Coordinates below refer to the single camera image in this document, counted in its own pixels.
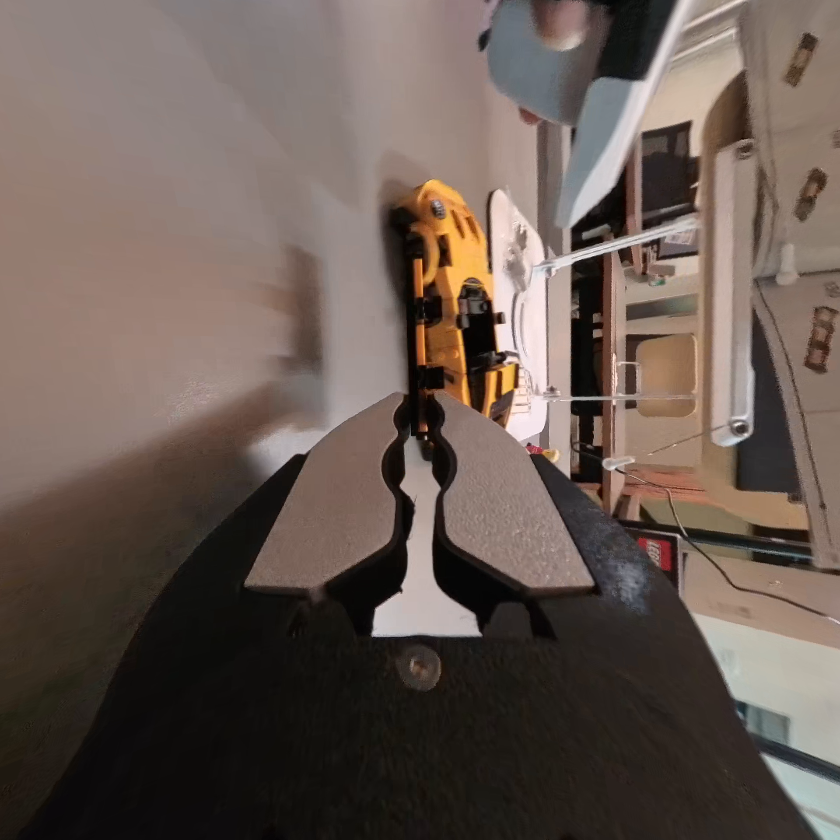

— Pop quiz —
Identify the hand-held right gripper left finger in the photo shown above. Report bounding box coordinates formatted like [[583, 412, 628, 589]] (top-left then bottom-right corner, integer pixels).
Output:
[[244, 392, 411, 601]]

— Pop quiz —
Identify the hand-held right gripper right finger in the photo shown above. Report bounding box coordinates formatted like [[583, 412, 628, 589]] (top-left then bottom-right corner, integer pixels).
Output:
[[431, 392, 596, 598]]

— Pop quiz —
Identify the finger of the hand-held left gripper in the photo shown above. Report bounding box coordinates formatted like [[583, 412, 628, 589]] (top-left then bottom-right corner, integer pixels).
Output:
[[556, 0, 698, 227]]

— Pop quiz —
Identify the black yellow lego plate assembly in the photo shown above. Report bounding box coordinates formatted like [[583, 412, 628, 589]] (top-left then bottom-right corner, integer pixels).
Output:
[[408, 252, 448, 460]]

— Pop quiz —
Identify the bag of small lego parts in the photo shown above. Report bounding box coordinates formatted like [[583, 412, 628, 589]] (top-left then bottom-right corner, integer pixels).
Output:
[[502, 223, 534, 290]]

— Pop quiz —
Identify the yellow lego car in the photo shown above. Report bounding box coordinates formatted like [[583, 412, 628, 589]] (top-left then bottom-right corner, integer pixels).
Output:
[[390, 180, 519, 431]]

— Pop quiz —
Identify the lego instruction booklet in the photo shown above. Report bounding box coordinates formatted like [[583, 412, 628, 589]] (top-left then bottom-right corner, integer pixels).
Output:
[[742, 0, 840, 568]]

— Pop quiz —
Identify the person's left hand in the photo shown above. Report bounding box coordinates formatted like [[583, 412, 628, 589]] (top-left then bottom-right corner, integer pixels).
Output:
[[530, 0, 592, 52]]

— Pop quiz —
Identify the clear stand rod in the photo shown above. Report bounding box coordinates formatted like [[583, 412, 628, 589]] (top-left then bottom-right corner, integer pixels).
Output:
[[535, 220, 700, 280], [541, 389, 697, 403]]

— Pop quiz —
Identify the white stand base board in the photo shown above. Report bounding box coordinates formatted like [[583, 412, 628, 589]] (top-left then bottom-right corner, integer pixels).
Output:
[[489, 189, 550, 442]]

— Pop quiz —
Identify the round clear lens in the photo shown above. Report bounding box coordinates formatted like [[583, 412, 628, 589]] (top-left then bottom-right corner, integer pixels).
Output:
[[511, 289, 534, 368]]

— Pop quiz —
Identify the thin black cable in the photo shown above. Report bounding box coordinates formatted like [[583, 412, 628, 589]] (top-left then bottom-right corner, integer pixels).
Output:
[[663, 486, 840, 623]]

